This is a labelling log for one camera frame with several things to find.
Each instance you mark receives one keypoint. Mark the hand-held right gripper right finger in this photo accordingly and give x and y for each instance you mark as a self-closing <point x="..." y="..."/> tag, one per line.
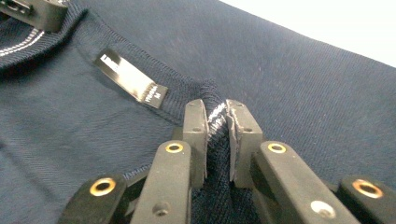
<point x="280" y="180"/>

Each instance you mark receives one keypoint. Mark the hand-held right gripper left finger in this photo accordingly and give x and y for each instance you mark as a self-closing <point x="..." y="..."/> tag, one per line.
<point x="174" y="174"/>

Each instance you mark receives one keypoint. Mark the dark navy knitted vest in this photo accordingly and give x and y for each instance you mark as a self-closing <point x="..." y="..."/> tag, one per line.
<point x="280" y="93"/>

